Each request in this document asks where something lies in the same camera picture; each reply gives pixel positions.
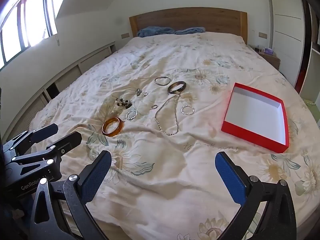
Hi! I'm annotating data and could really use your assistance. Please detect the white shelf unit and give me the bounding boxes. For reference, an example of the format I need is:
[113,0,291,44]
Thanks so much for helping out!
[309,40,320,83]

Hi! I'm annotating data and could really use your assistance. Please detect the thin silver bangle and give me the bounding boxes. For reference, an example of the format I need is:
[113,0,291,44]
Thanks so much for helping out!
[154,76,171,86]

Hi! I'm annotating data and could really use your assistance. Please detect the silver bead necklace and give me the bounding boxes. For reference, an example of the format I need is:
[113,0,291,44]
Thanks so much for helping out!
[154,94,181,136]

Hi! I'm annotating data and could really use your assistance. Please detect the red shallow cardboard box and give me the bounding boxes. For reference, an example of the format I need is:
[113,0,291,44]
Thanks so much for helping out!
[220,82,290,154]

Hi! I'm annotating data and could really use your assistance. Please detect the blue pillow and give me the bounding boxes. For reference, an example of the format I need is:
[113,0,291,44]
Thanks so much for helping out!
[136,26,175,38]
[174,27,206,35]

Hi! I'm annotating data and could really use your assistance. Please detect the window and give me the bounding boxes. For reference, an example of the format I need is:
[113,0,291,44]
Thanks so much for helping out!
[0,0,58,70]

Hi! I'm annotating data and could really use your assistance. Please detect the wooden nightstand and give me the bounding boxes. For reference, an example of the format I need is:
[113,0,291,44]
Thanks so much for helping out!
[251,45,280,70]

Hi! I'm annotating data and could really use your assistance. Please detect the wooden headboard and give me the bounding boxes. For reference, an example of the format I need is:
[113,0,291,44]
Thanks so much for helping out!
[129,7,248,45]

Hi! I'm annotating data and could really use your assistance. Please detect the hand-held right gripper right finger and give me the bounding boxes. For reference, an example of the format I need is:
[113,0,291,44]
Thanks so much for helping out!
[214,151,297,240]

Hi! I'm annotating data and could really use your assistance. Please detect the red cabinet panel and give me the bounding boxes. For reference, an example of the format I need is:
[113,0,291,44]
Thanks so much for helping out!
[294,41,313,94]

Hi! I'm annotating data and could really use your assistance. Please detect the low white wall cabinet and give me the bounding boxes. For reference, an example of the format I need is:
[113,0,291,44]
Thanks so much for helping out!
[0,42,117,135]

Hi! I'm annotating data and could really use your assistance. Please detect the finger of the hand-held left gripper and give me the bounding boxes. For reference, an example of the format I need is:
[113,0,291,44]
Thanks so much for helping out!
[2,123,59,158]
[5,131,83,180]

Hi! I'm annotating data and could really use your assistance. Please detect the white wardrobe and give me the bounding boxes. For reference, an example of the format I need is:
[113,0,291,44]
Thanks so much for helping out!
[266,0,307,80]

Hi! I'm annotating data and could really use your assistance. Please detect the amber bangle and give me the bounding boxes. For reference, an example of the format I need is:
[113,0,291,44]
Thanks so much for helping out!
[101,117,125,137]

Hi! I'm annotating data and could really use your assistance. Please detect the dark tortoiseshell bangle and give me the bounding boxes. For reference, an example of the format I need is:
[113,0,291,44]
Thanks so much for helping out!
[167,80,187,95]

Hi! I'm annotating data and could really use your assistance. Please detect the green mat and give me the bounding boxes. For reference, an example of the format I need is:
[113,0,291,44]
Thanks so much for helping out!
[300,97,320,122]

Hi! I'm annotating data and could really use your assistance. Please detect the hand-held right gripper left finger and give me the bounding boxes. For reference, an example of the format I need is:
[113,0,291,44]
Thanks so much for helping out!
[29,151,112,240]

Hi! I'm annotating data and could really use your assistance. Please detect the dark beaded earrings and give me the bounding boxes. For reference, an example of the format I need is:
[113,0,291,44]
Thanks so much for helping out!
[114,97,133,109]

